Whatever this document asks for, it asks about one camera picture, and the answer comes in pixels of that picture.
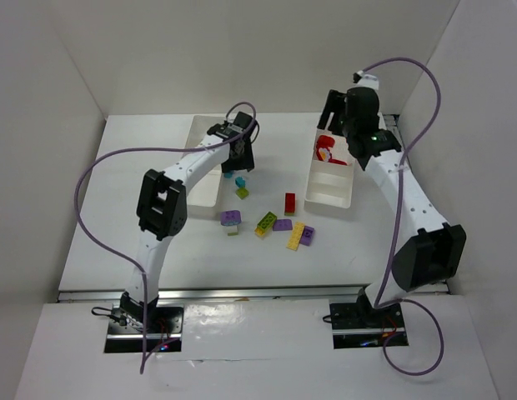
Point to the small cyan lego brick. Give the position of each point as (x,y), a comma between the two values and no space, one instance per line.
(240,182)

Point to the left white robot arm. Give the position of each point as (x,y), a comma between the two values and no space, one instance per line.
(162,208)

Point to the small lime green lego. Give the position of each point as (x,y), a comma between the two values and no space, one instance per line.
(242,192)

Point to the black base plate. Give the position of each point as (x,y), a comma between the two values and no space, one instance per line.
(125,335)
(351,328)

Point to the aluminium right side rail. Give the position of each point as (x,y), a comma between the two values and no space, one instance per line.
(418,250)

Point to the aluminium front rail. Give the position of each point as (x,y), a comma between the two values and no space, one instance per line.
(181,295)

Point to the purple rounded lego block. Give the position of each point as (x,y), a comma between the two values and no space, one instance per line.
(230,220)

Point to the red slope lego brick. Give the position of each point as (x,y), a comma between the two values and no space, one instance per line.
(325,141)

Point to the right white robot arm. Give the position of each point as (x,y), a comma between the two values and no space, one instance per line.
(367,151)

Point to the aluminium rail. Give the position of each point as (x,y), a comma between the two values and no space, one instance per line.
(418,250)
(181,295)

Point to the red oval lego piece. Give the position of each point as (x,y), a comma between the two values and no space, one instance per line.
(323,152)

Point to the red tall lego brick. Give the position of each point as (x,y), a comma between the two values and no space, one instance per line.
(289,204)

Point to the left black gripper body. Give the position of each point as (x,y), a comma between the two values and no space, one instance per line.
(238,162)

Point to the green lego on yellow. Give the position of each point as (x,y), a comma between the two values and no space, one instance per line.
(265,224)

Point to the yellow long lego plate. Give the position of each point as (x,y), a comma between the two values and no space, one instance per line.
(295,237)

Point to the red studded lego brick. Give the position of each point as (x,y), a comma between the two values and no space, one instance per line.
(340,162)

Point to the purple square lego brick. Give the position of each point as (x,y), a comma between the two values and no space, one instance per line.
(307,236)

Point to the purple flat lego plate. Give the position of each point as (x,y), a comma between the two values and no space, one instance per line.
(283,225)

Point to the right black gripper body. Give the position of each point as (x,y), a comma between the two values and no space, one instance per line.
(333,107)

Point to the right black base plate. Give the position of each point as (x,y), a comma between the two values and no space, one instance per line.
(351,328)

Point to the right white divided container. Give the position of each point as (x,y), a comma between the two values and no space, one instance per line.
(329,186)

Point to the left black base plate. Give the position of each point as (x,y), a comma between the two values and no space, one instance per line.
(125,335)

